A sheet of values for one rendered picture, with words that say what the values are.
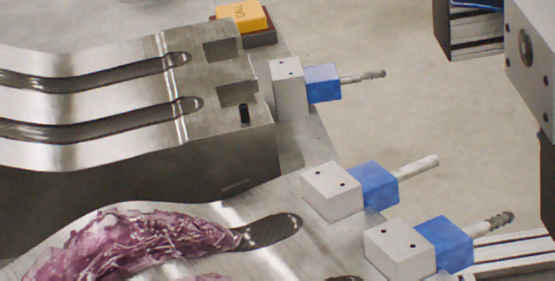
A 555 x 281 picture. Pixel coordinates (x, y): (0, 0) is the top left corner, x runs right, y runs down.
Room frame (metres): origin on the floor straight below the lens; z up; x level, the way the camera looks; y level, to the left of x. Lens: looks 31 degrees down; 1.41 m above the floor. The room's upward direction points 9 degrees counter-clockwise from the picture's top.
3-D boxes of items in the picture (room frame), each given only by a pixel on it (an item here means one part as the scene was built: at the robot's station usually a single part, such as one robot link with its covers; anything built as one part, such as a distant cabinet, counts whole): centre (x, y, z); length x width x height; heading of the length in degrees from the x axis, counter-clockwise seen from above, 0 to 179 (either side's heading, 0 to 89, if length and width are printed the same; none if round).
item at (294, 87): (1.06, -0.07, 0.83); 0.13 x 0.05 x 0.05; 91
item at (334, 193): (0.80, -0.09, 0.86); 0.13 x 0.05 x 0.05; 114
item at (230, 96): (0.94, 0.03, 0.87); 0.05 x 0.05 x 0.04; 6
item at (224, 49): (1.05, 0.04, 0.87); 0.05 x 0.05 x 0.04; 6
